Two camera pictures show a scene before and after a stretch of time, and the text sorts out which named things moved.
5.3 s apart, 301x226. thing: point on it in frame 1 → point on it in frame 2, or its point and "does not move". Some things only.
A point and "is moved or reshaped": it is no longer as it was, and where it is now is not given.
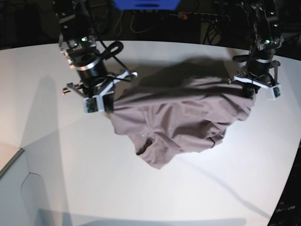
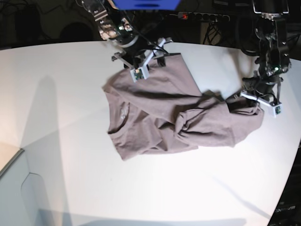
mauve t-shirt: (185, 107) is moved or reshaped
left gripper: (99, 90) → (138, 60)
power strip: (204, 17) does not move
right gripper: (262, 74) → (267, 94)
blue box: (146, 4) does not move
